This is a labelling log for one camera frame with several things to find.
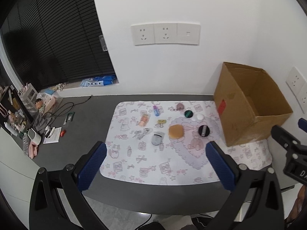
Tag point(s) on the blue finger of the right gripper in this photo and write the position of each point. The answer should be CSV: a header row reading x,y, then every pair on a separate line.
x,y
302,124

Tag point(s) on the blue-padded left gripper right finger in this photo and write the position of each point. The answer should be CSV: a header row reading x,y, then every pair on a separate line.
x,y
266,209

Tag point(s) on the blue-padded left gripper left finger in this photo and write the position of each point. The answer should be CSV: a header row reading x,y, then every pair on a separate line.
x,y
46,207

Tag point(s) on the grey eyelash curler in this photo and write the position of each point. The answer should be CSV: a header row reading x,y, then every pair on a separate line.
x,y
157,138

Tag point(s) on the pink perfume bottle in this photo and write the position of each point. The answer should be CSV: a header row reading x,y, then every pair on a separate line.
x,y
143,120

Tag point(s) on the brown cardboard box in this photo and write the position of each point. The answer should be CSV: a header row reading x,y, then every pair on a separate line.
x,y
249,103

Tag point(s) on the pink cloth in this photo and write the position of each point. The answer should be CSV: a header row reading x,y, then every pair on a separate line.
x,y
32,150

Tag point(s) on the white paper sheet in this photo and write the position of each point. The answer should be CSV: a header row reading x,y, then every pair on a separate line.
x,y
54,136

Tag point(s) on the white small device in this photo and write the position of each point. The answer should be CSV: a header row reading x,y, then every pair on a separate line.
x,y
34,136

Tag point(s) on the black round powder puff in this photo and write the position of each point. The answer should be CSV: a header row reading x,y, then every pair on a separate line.
x,y
204,131

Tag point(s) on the white round jar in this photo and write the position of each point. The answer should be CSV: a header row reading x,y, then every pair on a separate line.
x,y
199,117

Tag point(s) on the tan makeup sponge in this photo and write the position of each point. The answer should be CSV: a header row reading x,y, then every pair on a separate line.
x,y
176,131

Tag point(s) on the pink patterned table mat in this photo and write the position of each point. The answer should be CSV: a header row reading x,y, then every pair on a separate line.
x,y
131,157

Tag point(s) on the white drawer organizer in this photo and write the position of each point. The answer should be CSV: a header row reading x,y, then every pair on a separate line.
x,y
28,95

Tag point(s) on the black green-striped powder puff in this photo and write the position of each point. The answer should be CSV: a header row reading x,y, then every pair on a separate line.
x,y
188,114

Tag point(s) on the gold binder clip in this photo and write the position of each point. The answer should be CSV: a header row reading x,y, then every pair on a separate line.
x,y
162,121

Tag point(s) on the blue plastic package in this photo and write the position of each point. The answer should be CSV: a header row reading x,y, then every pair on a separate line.
x,y
98,81

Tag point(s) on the blue bottle pink cap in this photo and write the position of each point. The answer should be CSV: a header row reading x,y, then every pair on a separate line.
x,y
156,111

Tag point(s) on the black window blinds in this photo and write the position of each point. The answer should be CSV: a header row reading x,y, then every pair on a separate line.
x,y
49,42

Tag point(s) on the white side wall socket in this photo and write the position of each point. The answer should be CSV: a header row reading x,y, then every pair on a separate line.
x,y
297,84

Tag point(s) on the green-handled tool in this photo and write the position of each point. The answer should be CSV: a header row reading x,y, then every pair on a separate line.
x,y
69,118

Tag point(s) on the pink heart keychain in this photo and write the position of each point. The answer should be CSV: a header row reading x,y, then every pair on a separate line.
x,y
178,107

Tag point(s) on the white wall socket panel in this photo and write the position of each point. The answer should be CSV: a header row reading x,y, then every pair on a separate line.
x,y
166,33

